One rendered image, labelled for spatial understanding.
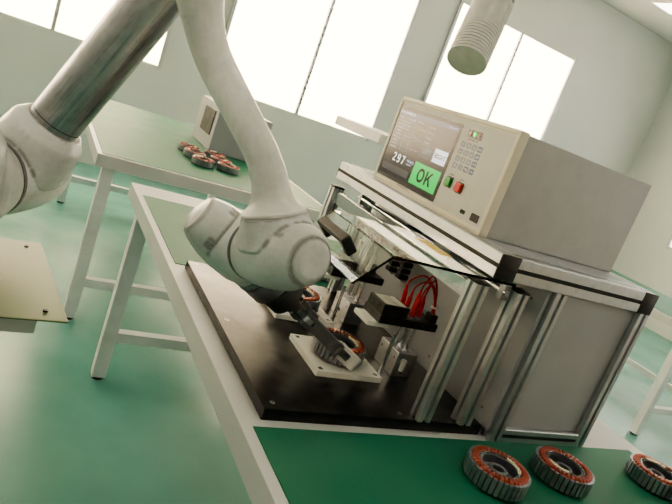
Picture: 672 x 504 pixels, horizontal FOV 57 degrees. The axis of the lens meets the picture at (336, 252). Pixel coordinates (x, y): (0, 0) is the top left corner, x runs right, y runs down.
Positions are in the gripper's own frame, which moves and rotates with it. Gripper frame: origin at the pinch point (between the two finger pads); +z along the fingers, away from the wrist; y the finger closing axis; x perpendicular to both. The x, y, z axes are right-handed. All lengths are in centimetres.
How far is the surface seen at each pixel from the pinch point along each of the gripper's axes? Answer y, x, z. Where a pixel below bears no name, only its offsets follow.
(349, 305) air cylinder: 20.5, -7.2, 10.0
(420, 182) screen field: 12.9, -36.9, -6.0
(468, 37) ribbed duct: 108, -110, 25
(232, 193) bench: 157, -4, 24
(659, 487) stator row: -37, -26, 52
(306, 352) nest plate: -0.5, 5.3, -4.8
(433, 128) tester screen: 16, -47, -12
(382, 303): -2.2, -12.3, -1.6
